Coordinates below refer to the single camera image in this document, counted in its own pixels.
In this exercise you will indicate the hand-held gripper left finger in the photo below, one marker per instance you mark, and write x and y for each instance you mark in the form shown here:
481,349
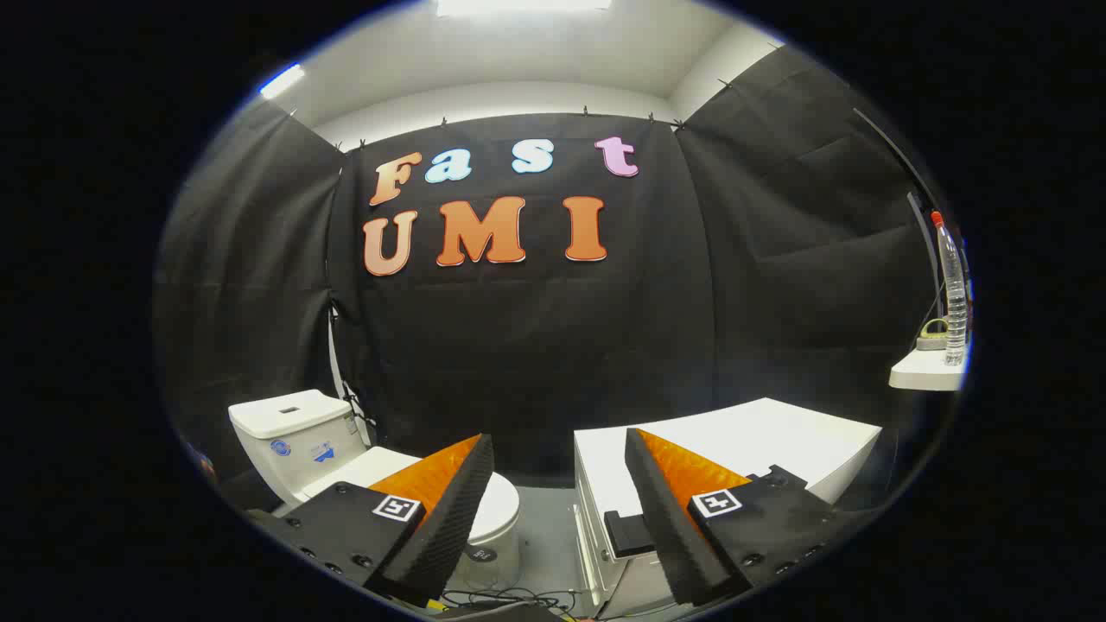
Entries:
449,518

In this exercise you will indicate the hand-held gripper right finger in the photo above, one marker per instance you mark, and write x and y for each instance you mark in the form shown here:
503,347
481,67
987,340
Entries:
665,518

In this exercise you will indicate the white ceramic toilet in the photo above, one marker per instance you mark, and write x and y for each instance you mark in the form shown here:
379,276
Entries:
294,432

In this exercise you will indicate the small black block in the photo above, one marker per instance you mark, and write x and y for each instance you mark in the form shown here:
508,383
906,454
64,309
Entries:
626,534

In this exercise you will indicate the white drawer cabinet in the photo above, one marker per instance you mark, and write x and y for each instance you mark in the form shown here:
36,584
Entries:
778,441

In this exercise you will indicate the black backdrop cloth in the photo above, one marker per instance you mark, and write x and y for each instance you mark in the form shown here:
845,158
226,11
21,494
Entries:
536,345

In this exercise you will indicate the tape roll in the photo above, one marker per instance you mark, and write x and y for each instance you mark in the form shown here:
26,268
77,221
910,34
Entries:
931,339

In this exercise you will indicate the clear plastic water bottle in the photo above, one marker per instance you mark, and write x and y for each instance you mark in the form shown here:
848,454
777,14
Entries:
953,294

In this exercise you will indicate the small ceiling light panel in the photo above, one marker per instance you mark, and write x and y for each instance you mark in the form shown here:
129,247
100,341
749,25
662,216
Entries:
282,81

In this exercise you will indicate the large ceiling light panel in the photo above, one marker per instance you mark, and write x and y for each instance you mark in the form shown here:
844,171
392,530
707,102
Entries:
523,6

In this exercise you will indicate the white wall shelf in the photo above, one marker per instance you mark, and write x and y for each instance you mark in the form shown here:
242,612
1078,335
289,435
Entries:
924,373

